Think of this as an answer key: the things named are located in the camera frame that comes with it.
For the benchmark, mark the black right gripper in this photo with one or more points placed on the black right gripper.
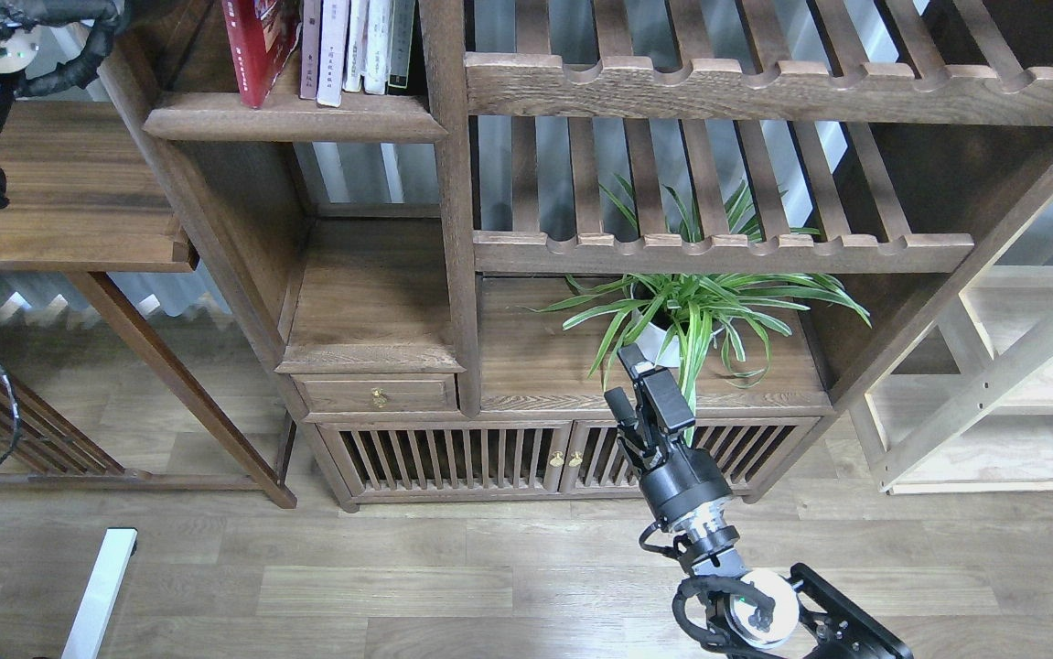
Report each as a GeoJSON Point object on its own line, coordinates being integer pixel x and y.
{"type": "Point", "coordinates": [681, 484]}

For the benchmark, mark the pale lavender paperback book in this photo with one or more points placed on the pale lavender paperback book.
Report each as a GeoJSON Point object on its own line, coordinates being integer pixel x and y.
{"type": "Point", "coordinates": [332, 49]}

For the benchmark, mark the maroon book with white characters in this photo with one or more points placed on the maroon book with white characters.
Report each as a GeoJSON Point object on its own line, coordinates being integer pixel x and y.
{"type": "Point", "coordinates": [309, 48]}

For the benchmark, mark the red paperback book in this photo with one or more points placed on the red paperback book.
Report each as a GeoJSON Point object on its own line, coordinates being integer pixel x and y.
{"type": "Point", "coordinates": [261, 34]}

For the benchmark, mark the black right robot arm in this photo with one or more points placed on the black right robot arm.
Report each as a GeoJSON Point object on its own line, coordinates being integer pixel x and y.
{"type": "Point", "coordinates": [722, 604]}

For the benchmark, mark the light wooden shelf rack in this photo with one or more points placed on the light wooden shelf rack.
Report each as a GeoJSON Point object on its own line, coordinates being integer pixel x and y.
{"type": "Point", "coordinates": [970, 408]}

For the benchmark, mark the white plant pot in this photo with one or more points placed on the white plant pot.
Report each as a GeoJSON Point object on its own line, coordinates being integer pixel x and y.
{"type": "Point", "coordinates": [660, 341]}

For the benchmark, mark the green spider plant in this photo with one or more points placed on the green spider plant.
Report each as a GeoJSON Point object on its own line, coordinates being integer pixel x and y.
{"type": "Point", "coordinates": [710, 307]}

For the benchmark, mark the dark wooden bookshelf cabinet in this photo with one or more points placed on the dark wooden bookshelf cabinet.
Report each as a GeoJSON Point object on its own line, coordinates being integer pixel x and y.
{"type": "Point", "coordinates": [400, 242]}

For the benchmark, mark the white upright book middle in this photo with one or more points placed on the white upright book middle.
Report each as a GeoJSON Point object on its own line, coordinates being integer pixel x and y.
{"type": "Point", "coordinates": [378, 47]}

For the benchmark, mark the white upright book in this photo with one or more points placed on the white upright book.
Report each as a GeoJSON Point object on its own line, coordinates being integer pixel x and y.
{"type": "Point", "coordinates": [378, 47]}
{"type": "Point", "coordinates": [355, 65]}

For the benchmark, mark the dark green upright book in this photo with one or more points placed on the dark green upright book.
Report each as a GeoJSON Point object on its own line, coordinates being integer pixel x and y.
{"type": "Point", "coordinates": [401, 45]}

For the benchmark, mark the white upright book left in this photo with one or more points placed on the white upright book left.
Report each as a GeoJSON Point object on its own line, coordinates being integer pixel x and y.
{"type": "Point", "coordinates": [355, 65]}

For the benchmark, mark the white metal leg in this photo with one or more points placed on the white metal leg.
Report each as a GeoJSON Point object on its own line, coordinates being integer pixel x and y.
{"type": "Point", "coordinates": [94, 614]}

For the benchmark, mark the dark wooden side table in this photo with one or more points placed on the dark wooden side table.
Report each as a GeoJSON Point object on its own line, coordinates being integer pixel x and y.
{"type": "Point", "coordinates": [86, 206]}

